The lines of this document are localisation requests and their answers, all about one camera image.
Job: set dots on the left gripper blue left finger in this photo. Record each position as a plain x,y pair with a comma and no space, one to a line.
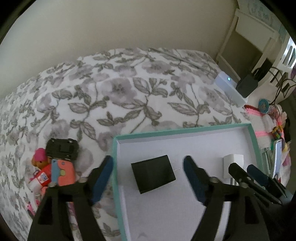
99,178

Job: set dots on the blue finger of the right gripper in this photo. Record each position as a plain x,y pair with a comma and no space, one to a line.
272,185
242,177

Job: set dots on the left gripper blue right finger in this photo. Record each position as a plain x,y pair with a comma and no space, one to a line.
197,178

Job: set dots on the white usb charger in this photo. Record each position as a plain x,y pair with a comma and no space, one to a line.
230,161

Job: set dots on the black power adapter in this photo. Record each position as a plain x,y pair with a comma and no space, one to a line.
153,173

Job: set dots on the black toy car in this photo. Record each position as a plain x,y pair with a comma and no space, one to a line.
62,149

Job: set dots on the coral blue toy knife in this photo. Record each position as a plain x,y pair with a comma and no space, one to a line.
62,172

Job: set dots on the red glue bottle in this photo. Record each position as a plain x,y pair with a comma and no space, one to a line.
42,179

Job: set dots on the pink hat puppy figure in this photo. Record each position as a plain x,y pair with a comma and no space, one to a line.
40,159

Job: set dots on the pink wristband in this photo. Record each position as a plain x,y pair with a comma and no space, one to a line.
32,207

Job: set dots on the grey metal phone stand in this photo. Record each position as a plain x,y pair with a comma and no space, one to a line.
267,161

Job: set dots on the smartphone on stand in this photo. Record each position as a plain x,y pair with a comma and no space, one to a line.
277,152

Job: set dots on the teal shallow cardboard tray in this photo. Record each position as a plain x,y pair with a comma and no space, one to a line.
176,210

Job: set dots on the pink white crochet mat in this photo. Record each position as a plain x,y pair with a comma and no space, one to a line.
263,125

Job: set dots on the colourful small toys pile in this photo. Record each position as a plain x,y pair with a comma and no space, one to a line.
281,129

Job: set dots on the teal lid bead jar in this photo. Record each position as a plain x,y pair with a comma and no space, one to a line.
263,106

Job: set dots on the floral grey white blanket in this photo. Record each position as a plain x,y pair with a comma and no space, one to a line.
96,98

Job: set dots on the black plugged charger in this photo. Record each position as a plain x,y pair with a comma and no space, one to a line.
247,85

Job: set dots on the white power strip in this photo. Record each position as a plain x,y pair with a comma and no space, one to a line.
228,85

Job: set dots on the white cutout shelf unit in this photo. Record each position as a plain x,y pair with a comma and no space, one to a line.
276,62

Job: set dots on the white step stool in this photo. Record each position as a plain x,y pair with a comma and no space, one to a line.
248,43

